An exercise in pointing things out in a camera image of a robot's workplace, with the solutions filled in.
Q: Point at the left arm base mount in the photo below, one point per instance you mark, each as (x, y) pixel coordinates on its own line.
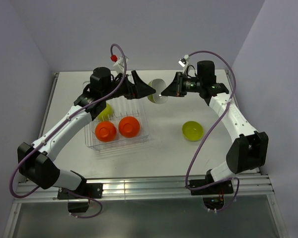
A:
(91, 190)

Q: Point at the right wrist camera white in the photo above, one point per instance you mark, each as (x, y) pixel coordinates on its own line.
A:
(184, 62)

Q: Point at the wire dish rack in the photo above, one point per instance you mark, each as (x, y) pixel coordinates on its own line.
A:
(121, 108)

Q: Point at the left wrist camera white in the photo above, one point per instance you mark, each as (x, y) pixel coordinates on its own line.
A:
(119, 63)

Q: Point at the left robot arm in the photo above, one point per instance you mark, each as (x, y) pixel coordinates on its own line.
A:
(36, 160)

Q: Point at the black box under rail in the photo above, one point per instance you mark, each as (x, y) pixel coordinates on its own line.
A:
(78, 207)

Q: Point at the aluminium rail front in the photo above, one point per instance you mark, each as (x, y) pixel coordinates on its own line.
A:
(144, 188)

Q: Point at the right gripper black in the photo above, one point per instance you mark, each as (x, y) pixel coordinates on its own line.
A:
(176, 88)

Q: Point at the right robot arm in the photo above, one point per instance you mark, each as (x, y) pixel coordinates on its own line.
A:
(249, 146)

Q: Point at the green bowl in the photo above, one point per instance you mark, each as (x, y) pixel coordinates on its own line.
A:
(106, 114)
(192, 131)

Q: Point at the orange bowl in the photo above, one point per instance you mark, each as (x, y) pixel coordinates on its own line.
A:
(129, 127)
(105, 131)

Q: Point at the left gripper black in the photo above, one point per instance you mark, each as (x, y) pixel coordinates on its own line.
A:
(139, 89)

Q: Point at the white square bowl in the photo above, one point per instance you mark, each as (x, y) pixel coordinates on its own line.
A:
(159, 85)

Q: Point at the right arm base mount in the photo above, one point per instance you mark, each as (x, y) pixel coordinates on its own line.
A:
(221, 188)

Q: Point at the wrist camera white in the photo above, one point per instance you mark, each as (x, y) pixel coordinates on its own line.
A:
(119, 63)
(184, 62)

